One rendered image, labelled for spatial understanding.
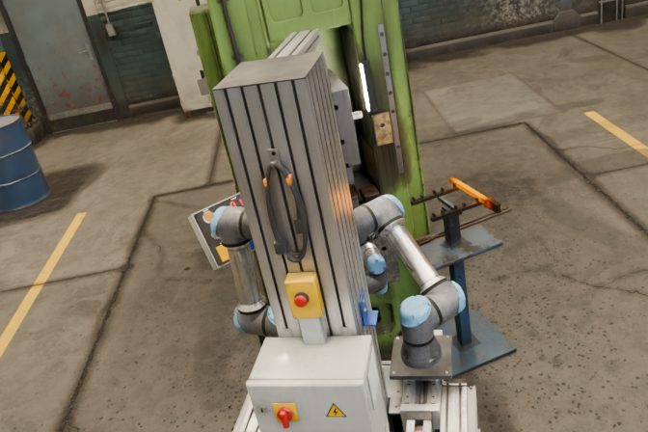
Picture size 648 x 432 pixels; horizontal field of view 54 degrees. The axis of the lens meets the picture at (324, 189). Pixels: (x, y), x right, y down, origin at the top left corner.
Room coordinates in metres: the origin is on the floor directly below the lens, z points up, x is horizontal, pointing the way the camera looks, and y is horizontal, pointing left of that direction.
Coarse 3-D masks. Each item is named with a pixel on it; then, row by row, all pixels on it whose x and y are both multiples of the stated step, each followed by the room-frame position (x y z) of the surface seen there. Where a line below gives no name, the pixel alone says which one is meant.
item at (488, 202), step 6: (450, 180) 2.97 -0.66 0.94; (456, 180) 2.94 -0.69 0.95; (462, 186) 2.86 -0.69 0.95; (468, 186) 2.85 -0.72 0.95; (468, 192) 2.81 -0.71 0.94; (474, 192) 2.77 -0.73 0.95; (480, 198) 2.70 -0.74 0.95; (486, 198) 2.69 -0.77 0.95; (492, 198) 2.67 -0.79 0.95; (486, 204) 2.65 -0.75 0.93; (492, 204) 2.62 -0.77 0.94; (498, 204) 2.58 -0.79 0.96; (498, 210) 2.58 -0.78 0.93
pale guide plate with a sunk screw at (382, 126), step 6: (378, 114) 3.04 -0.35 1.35; (384, 114) 3.05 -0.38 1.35; (372, 120) 3.04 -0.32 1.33; (378, 120) 3.04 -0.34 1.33; (384, 120) 3.04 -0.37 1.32; (390, 120) 3.05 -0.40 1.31; (378, 126) 3.04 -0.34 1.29; (384, 126) 3.05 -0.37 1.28; (390, 126) 3.05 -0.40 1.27; (378, 132) 3.04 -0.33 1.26; (384, 132) 3.04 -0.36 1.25; (390, 132) 3.05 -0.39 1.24; (378, 138) 3.04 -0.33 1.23; (384, 138) 3.04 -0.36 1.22; (390, 138) 3.05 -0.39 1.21; (378, 144) 3.04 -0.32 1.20; (384, 144) 3.04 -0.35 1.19
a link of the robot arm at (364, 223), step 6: (354, 210) 2.16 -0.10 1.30; (360, 210) 2.14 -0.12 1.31; (366, 210) 2.13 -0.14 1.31; (360, 216) 2.12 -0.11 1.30; (366, 216) 2.11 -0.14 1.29; (360, 222) 2.10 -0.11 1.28; (366, 222) 2.10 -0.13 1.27; (372, 222) 2.11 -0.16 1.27; (360, 228) 2.10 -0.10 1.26; (366, 228) 2.10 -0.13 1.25; (372, 228) 2.10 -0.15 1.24; (360, 234) 2.09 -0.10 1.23; (366, 234) 2.10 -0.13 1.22; (360, 240) 2.10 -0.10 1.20; (360, 246) 2.11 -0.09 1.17
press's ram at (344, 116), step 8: (328, 72) 3.25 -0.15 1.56; (336, 80) 3.08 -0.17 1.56; (336, 88) 2.95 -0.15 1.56; (344, 88) 2.92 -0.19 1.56; (336, 96) 2.90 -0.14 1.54; (344, 96) 2.90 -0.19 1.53; (336, 104) 2.90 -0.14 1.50; (344, 104) 2.90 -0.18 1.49; (336, 112) 2.90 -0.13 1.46; (344, 112) 2.90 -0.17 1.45; (352, 112) 3.13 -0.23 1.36; (360, 112) 3.11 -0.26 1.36; (344, 120) 2.90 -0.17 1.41; (352, 120) 2.90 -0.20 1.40; (344, 128) 2.90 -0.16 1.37; (352, 128) 2.90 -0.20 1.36; (344, 136) 2.90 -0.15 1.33; (352, 136) 2.90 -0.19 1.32; (344, 144) 2.90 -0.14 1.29; (352, 144) 2.90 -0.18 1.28; (344, 152) 2.90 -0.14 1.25; (352, 152) 2.90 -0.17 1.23; (344, 160) 2.90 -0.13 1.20; (352, 160) 2.90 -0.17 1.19; (360, 160) 2.90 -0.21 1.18
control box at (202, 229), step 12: (216, 204) 2.71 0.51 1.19; (228, 204) 2.72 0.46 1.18; (240, 204) 2.74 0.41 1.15; (192, 216) 2.64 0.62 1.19; (204, 228) 2.62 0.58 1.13; (204, 240) 2.59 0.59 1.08; (216, 240) 2.60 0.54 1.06; (252, 240) 2.65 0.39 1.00; (204, 252) 2.62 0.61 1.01; (216, 252) 2.57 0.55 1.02; (216, 264) 2.53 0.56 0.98
